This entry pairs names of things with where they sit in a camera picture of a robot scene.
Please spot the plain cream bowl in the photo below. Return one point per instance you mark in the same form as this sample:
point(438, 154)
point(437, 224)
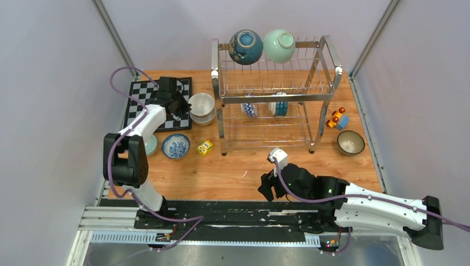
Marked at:
point(202, 104)

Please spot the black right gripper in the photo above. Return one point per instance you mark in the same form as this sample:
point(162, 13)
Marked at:
point(267, 179)

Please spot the pale green striped bowl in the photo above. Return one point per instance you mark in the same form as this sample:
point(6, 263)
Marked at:
point(151, 145)

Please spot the steel two-tier dish rack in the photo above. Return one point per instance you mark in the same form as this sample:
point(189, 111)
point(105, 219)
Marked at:
point(307, 82)

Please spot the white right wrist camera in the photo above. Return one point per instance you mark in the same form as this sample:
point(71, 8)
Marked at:
point(280, 155)

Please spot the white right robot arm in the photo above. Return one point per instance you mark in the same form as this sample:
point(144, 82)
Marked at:
point(343, 204)

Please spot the aluminium right frame post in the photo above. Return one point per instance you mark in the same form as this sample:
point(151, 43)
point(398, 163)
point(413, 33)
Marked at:
point(376, 34)

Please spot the cream bowl green leaf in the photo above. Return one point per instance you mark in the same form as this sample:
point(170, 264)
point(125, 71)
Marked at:
point(203, 121)

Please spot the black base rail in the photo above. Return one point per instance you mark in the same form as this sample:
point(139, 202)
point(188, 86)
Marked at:
point(242, 221)

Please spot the orange blue toy car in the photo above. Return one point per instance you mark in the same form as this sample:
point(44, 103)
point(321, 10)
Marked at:
point(338, 120)

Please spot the yellow green toy block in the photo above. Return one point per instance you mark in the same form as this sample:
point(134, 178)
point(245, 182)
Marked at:
point(205, 147)

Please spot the teal white striped bowl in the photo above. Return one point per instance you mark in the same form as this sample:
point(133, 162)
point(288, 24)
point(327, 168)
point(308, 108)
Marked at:
point(278, 109)

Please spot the aluminium left frame post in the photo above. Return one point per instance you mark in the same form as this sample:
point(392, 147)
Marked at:
point(112, 31)

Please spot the aluminium frame post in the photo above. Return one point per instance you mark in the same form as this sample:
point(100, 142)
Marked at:
point(112, 31)
point(376, 34)

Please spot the dark blue glazed bowl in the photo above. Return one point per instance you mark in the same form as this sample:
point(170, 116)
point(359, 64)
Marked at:
point(245, 47)

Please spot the dark patterned rim bowl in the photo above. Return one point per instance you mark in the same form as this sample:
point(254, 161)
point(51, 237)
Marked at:
point(350, 143)

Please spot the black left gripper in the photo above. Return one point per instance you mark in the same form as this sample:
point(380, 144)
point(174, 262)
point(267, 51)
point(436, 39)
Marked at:
point(184, 108)

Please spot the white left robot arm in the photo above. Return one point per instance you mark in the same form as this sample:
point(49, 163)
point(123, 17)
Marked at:
point(125, 163)

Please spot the mint green glazed bowl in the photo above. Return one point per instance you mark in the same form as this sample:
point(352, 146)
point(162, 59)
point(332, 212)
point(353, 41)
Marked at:
point(279, 45)

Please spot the white blue floral bowl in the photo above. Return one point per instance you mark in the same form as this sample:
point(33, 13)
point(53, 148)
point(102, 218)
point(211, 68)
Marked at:
point(176, 146)

